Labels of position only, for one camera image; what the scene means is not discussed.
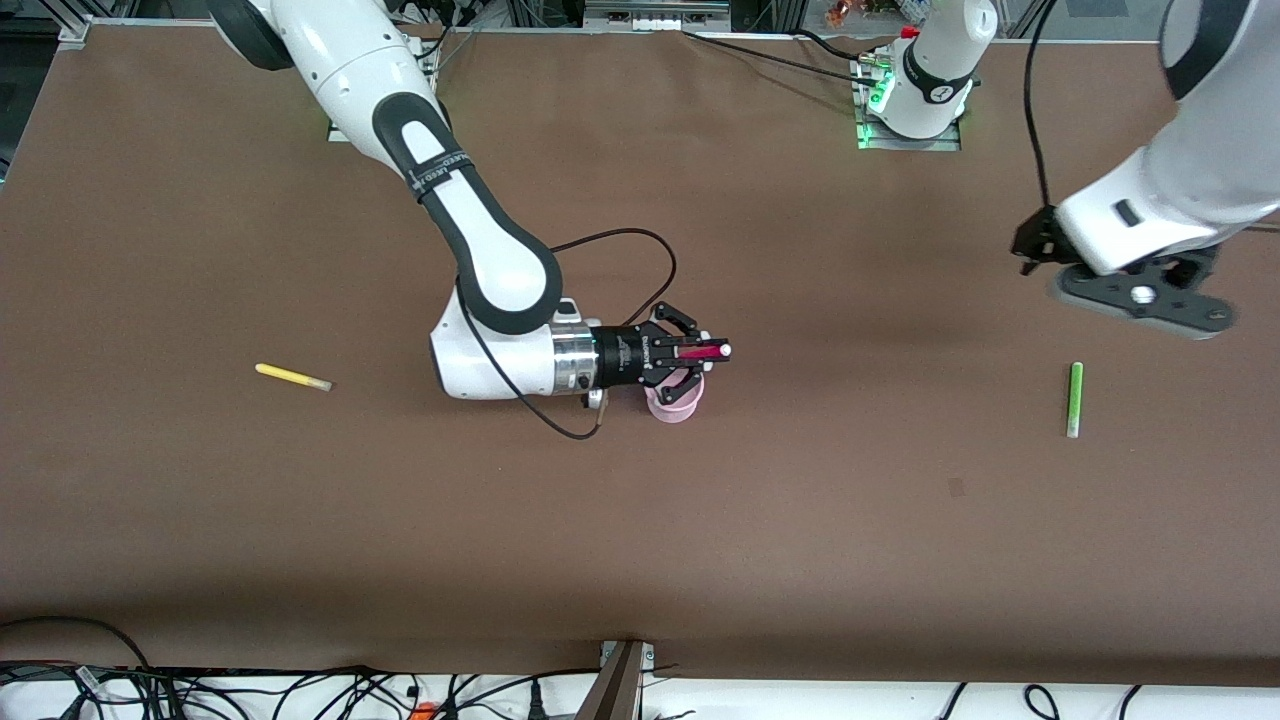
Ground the pink pen holder cup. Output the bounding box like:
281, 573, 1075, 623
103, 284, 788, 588
645, 372, 706, 424

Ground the yellow pen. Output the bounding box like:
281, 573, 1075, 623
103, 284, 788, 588
254, 362, 334, 393

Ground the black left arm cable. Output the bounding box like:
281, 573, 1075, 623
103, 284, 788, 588
1022, 0, 1063, 213

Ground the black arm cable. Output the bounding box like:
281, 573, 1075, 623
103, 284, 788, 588
455, 227, 678, 442
1022, 0, 1063, 213

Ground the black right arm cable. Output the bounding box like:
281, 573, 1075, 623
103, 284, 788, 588
455, 227, 678, 442

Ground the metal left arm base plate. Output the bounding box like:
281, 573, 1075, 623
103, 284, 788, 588
852, 55, 963, 153

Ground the long black table cable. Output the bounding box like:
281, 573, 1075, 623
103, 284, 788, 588
683, 29, 873, 79

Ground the grey metal camera mount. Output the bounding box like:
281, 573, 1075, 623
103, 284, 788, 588
575, 640, 657, 720

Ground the black arched cable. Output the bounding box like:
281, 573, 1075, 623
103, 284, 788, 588
0, 615, 153, 673

